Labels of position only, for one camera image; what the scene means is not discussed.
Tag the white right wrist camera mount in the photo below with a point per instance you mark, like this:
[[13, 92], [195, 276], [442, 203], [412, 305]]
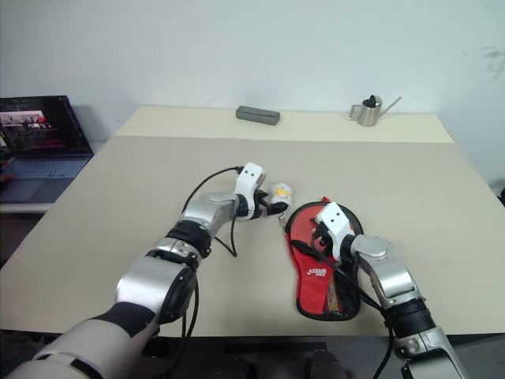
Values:
[[335, 221]]

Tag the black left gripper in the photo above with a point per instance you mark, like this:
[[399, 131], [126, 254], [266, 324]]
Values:
[[262, 203]]

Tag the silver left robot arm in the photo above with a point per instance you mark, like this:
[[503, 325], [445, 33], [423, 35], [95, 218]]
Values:
[[150, 276]]

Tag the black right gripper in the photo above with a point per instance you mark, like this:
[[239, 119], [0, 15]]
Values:
[[323, 239]]

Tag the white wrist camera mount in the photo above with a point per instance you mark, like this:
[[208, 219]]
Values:
[[335, 221], [248, 181]]

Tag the white side desk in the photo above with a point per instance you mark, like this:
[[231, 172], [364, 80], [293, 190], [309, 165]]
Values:
[[23, 207]]

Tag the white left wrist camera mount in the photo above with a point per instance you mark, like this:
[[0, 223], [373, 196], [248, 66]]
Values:
[[248, 181]]

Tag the silver metal watering can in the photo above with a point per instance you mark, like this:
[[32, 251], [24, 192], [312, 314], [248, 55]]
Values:
[[369, 112]]

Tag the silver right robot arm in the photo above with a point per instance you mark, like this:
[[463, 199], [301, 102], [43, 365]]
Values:
[[386, 272]]

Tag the grey rectangular box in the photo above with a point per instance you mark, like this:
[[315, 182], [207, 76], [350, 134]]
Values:
[[257, 114]]

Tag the open laptop computer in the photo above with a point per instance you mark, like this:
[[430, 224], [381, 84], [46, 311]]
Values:
[[35, 158]]

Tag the white and yellow zipper charm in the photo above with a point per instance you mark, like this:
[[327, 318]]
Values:
[[282, 191]]

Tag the red and black paddle case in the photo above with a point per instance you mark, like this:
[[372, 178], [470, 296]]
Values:
[[307, 233]]

